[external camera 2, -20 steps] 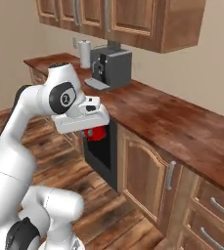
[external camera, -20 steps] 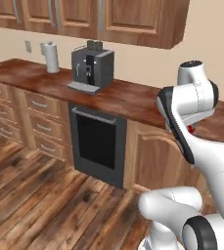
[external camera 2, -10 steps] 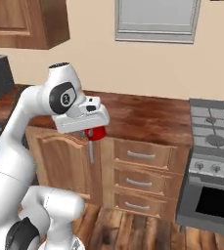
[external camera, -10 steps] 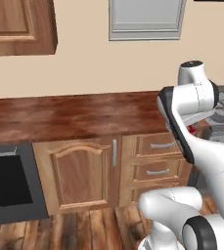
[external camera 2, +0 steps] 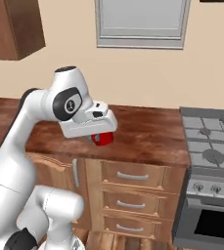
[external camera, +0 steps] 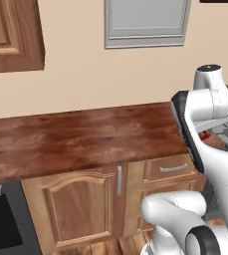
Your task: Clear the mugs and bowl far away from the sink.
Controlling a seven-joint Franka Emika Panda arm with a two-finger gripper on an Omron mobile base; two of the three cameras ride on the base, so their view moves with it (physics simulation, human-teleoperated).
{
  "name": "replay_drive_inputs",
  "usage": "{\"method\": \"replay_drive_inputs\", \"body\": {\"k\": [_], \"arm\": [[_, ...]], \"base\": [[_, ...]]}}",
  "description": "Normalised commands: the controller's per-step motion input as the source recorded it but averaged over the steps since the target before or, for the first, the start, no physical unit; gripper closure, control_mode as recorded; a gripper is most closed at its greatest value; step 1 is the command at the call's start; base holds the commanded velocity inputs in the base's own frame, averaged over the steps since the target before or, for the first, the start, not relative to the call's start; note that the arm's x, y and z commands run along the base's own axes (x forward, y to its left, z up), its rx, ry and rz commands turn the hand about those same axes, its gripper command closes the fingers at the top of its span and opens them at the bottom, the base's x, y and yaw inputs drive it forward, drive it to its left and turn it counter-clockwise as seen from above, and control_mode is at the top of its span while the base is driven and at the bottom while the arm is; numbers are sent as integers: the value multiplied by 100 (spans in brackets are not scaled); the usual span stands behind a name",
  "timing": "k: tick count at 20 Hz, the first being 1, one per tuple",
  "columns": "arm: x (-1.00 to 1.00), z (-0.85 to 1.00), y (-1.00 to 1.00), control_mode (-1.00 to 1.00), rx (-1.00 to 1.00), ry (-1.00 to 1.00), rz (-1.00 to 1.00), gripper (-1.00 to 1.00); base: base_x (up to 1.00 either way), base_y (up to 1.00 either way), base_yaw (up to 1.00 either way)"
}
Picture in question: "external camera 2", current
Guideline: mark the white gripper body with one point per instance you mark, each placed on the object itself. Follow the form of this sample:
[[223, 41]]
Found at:
[[90, 125]]

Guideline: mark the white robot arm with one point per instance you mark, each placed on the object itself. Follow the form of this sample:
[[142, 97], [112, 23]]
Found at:
[[15, 153]]

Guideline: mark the red mug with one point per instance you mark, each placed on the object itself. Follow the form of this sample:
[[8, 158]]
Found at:
[[105, 139]]

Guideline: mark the wooden drawer front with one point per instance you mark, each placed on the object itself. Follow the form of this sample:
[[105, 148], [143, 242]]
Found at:
[[133, 196], [133, 166], [131, 220]]

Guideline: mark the wooden cupboard door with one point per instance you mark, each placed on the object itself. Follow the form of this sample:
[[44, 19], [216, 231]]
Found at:
[[56, 175]]

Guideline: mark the grey oven knob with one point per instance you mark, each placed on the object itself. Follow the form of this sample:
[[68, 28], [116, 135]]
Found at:
[[215, 188], [199, 187]]

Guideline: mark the grey framed window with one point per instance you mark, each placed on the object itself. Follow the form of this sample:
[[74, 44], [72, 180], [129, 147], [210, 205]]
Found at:
[[143, 19]]

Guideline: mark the grey gas hob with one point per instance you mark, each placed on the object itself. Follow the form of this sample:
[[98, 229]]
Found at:
[[211, 140]]

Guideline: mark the grey oven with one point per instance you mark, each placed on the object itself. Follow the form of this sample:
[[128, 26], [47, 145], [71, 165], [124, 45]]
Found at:
[[211, 211]]

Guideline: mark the black range hood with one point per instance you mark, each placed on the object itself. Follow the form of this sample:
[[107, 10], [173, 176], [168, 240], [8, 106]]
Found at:
[[217, 1]]

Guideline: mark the brown wooden wall cupboard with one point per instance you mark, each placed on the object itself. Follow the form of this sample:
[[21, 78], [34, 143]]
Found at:
[[9, 26]]

